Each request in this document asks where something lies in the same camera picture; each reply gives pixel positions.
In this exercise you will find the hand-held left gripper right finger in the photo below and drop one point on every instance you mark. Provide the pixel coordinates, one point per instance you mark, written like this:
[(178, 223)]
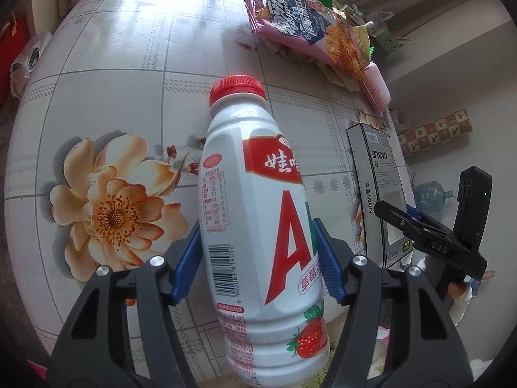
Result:
[(333, 266)]

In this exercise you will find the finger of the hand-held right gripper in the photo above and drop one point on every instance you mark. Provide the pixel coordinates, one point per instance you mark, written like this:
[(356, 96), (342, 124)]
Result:
[(438, 246), (418, 213)]

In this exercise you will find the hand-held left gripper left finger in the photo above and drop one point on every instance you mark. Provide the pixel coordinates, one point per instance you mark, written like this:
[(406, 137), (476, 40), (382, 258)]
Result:
[(185, 266)]

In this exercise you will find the white strawberry milk bottle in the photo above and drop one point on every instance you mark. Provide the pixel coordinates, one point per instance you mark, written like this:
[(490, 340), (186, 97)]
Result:
[(250, 194)]

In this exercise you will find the pink snack bag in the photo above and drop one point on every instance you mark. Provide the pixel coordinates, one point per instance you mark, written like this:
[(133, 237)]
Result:
[(291, 24)]

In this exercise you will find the person's right hand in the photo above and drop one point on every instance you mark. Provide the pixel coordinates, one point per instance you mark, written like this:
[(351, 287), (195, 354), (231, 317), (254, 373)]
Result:
[(458, 288)]

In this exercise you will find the large water jug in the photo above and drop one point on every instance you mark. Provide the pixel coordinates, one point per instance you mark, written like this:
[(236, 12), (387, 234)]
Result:
[(432, 194)]

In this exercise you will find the tile-patterned roll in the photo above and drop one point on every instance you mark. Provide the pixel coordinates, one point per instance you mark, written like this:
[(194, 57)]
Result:
[(436, 129)]

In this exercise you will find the pink sponge cloth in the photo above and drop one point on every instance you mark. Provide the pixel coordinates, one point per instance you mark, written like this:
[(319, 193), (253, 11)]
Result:
[(377, 85)]

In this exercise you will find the green storage basket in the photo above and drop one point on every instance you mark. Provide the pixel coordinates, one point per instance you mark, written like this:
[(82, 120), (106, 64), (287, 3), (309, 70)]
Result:
[(387, 42)]

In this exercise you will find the floral tablecloth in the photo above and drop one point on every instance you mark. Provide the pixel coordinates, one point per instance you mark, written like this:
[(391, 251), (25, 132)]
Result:
[(121, 68)]

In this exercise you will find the white plastic bag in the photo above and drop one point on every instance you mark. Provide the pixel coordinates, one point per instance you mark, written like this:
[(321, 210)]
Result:
[(32, 56)]

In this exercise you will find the red gift bag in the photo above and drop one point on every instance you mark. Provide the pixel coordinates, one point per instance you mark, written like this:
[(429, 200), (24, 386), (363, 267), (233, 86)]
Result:
[(12, 48)]

